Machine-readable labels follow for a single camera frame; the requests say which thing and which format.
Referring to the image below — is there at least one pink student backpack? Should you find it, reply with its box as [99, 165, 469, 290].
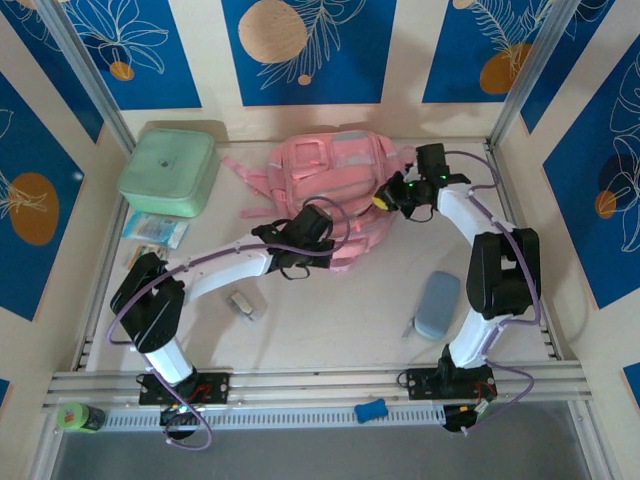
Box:
[222, 130, 419, 274]

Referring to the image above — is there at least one grey-blue pencil case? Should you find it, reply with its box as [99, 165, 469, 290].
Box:
[402, 270, 463, 343]

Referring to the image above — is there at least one blue and white tissue pack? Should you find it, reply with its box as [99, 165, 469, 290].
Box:
[121, 209, 192, 250]

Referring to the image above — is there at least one mint green square case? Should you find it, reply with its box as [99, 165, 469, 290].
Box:
[116, 127, 222, 219]

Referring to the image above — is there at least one small green orange card box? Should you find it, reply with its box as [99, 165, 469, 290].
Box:
[123, 243, 169, 272]

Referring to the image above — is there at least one green tape roll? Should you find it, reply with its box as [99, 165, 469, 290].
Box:
[55, 400, 107, 434]

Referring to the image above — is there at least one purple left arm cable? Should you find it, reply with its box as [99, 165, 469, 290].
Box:
[106, 195, 353, 454]

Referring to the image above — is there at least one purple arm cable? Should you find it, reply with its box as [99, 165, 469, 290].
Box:
[443, 149, 544, 437]
[106, 195, 353, 454]

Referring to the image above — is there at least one aluminium front rail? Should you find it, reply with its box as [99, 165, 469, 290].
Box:
[41, 363, 587, 410]

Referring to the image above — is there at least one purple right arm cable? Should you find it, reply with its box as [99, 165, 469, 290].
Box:
[443, 149, 544, 437]

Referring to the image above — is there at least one aluminium right frame post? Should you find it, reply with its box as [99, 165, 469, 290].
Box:
[486, 0, 572, 152]

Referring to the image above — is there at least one aluminium frame post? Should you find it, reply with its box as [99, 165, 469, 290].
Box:
[36, 0, 140, 152]
[486, 0, 572, 152]

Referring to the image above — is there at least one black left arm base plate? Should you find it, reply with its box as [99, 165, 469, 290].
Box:
[138, 371, 233, 407]

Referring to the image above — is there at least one white slotted cable duct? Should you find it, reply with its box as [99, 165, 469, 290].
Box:
[101, 405, 447, 429]

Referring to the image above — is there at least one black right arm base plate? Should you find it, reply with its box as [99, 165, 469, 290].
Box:
[405, 365, 499, 402]

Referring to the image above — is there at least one aluminium left frame post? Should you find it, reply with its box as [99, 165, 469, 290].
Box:
[36, 0, 140, 152]

